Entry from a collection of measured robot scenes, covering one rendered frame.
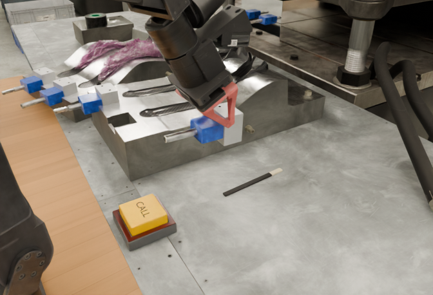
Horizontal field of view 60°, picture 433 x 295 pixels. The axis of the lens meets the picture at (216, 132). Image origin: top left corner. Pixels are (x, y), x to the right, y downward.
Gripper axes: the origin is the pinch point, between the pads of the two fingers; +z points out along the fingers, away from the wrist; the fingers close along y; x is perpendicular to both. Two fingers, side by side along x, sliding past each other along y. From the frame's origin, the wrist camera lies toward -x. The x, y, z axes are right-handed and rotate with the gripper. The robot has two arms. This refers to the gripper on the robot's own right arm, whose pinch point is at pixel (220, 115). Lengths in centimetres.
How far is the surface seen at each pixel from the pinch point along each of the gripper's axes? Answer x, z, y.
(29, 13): 18, 51, 368
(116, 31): -6, 14, 96
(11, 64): 62, 72, 344
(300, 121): -19.0, 25.6, 10.2
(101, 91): 12.6, -2.9, 28.1
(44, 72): 21, -3, 56
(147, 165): 14.8, 6.4, 10.3
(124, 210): 21.7, 1.5, -1.1
